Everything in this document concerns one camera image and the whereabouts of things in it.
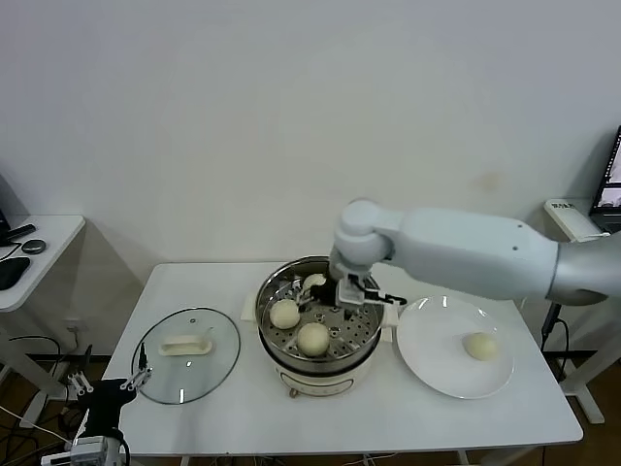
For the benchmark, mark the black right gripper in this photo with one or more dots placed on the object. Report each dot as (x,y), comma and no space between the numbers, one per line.
(326,294)

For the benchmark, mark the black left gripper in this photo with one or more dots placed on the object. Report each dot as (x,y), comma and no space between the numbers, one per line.
(104,394)

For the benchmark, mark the white steamed baozi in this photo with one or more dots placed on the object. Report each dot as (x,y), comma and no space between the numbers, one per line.
(314,280)
(480,347)
(284,313)
(313,340)

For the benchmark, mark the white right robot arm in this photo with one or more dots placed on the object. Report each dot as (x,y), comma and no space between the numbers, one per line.
(461,252)

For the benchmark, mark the stainless steel steamer basket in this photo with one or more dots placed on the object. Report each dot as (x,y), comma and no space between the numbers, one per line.
(361,335)

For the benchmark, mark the white electric cooker base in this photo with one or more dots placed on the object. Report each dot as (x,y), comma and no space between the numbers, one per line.
(315,383)

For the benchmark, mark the white round plate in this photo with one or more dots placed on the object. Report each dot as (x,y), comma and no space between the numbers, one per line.
(427,340)

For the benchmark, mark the white side desk with mouse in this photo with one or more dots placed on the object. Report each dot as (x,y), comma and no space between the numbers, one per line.
(53,242)

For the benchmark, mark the black bar-shaped device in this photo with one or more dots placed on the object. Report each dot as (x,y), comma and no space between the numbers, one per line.
(22,232)

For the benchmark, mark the dark monitor screen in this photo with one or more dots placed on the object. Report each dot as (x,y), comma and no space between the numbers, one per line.
(7,199)

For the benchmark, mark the white side desk with laptop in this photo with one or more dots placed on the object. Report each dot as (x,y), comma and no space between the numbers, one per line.
(572,223)

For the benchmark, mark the open black laptop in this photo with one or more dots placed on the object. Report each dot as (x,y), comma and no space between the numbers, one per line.
(606,209)

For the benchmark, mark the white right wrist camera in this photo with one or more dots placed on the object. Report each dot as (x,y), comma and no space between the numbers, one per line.
(350,292)

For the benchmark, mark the white wall outlet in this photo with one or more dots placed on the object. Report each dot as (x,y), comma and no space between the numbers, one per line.
(75,326)

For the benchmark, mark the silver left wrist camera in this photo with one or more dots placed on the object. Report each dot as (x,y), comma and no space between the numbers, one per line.
(87,449)

